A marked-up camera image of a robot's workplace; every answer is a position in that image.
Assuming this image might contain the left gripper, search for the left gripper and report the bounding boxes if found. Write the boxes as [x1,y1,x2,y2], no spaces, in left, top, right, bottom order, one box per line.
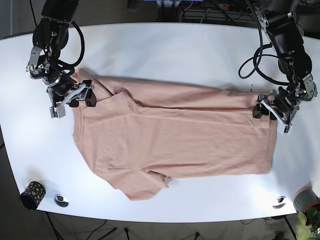
[252,92,301,134]

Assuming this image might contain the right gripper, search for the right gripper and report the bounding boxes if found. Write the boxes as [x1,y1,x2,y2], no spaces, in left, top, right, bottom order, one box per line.
[47,80,97,118]

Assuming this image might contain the black gold-dotted cup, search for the black gold-dotted cup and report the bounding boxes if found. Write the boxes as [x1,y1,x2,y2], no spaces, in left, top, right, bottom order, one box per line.
[19,181,46,211]

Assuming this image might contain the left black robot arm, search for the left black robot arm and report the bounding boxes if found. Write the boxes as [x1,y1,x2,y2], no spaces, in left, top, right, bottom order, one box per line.
[239,0,318,133]

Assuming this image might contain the grey plant pot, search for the grey plant pot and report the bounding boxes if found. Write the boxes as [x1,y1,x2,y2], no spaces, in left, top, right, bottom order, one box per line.
[293,187,320,213]

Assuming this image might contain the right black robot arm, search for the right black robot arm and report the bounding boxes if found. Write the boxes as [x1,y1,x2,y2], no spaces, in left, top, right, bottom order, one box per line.
[26,0,97,118]

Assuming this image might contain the salmon pink T-shirt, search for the salmon pink T-shirt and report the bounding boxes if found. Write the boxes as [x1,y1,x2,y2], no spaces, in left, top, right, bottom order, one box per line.
[73,69,277,201]

